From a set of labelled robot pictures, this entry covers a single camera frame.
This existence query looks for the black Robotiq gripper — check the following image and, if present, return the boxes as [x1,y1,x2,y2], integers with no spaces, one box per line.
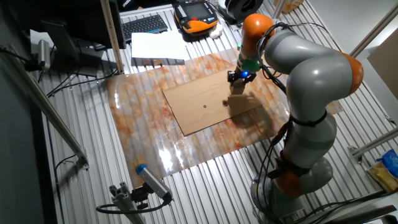
[227,70,257,88]

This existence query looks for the light wooden cube block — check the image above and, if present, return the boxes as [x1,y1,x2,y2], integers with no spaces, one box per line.
[231,82,246,95]

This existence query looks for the green flange adapter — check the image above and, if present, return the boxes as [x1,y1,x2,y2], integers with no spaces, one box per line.
[239,58,261,73]

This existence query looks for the brown cardboard sheet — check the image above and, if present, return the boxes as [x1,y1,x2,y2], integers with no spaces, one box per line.
[163,67,264,137]

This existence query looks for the orange black teach pendant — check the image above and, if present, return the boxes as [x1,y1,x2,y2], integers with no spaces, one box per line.
[173,1,219,34]

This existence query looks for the white paper sheet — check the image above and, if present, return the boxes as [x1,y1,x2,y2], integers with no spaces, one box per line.
[131,30,190,61]

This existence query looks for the marble pattern box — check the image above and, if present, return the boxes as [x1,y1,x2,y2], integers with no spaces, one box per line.
[273,0,305,15]

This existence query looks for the orange grey marble pattern mat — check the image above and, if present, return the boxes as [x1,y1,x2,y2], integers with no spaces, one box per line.
[105,46,345,188]

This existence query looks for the black computer keyboard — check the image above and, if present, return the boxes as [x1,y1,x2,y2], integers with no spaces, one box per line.
[121,14,169,43]

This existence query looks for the large brown cardboard board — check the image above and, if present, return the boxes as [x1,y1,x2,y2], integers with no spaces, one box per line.
[366,37,398,100]

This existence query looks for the grey aluminium profile stand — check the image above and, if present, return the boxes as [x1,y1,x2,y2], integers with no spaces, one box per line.
[108,182,147,224]

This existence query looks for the blue plastic bag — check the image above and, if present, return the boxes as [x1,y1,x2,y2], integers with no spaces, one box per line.
[376,149,398,179]

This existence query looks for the yellow plastic bag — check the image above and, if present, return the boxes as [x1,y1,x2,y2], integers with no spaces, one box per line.
[366,161,398,194]

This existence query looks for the black monitor stand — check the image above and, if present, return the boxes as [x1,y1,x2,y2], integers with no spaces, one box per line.
[41,19,108,78]

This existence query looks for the black computer monitor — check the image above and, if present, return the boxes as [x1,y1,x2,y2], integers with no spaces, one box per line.
[9,0,127,50]

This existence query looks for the slanted aluminium profile bar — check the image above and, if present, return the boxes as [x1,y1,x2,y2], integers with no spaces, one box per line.
[0,43,90,170]

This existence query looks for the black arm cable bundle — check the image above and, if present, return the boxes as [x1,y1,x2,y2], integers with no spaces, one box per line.
[254,21,315,224]

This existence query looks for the black round cable spool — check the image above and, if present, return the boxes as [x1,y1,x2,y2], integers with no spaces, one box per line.
[224,0,264,23]

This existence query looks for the short aluminium frame post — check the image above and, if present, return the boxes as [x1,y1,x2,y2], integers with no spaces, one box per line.
[272,0,287,20]

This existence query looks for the silver camera with blue cap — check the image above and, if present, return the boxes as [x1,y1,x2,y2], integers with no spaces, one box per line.
[136,164,174,203]

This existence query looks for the tan upright frame post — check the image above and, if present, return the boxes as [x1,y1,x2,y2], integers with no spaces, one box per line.
[99,0,126,75]

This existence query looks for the long aluminium frame beam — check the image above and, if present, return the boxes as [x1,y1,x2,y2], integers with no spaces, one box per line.
[349,2,398,58]

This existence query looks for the low aluminium frame beam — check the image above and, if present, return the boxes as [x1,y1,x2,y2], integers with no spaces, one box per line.
[348,127,398,163]

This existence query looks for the black desk cables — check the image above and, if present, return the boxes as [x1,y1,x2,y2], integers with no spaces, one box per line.
[45,67,119,98]

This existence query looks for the black camera cable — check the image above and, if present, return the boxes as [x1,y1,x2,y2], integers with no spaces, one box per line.
[95,195,172,215]

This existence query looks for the silver cylinder camera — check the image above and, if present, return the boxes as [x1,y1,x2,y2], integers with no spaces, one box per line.
[37,39,52,71]

